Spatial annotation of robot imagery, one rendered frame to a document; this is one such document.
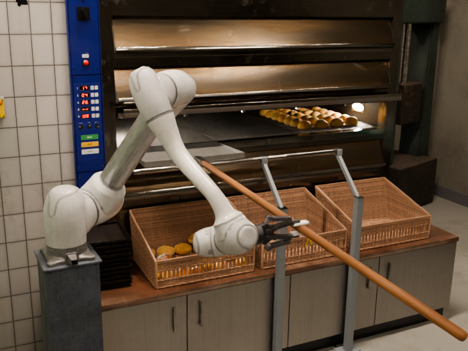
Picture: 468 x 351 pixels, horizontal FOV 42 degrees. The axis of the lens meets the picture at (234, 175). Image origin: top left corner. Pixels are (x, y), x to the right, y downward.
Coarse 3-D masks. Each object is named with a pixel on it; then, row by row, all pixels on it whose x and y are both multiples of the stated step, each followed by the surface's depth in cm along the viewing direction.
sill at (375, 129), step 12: (312, 132) 384; (324, 132) 385; (336, 132) 386; (348, 132) 390; (360, 132) 394; (372, 132) 399; (228, 144) 355; (240, 144) 358; (252, 144) 362; (264, 144) 365
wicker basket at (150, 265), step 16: (144, 208) 339; (160, 208) 342; (176, 208) 346; (192, 208) 351; (208, 208) 355; (144, 224) 339; (160, 224) 342; (176, 224) 347; (192, 224) 351; (208, 224) 355; (144, 240) 313; (160, 240) 343; (176, 240) 346; (144, 256) 317; (176, 256) 340; (192, 256) 306; (224, 256) 315; (240, 256) 319; (144, 272) 319; (160, 272) 301; (208, 272) 313; (224, 272) 317; (240, 272) 321; (160, 288) 303
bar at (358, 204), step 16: (224, 160) 315; (240, 160) 318; (256, 160) 322; (272, 160) 328; (272, 192) 318; (352, 192) 335; (352, 224) 337; (352, 240) 338; (352, 256) 340; (352, 272) 341; (352, 288) 344; (352, 304) 348; (352, 320) 351; (352, 336) 354
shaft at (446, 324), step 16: (224, 176) 278; (272, 208) 240; (320, 240) 210; (336, 256) 202; (368, 272) 188; (384, 288) 181; (400, 288) 178; (416, 304) 169; (432, 320) 163; (448, 320) 160; (464, 336) 155
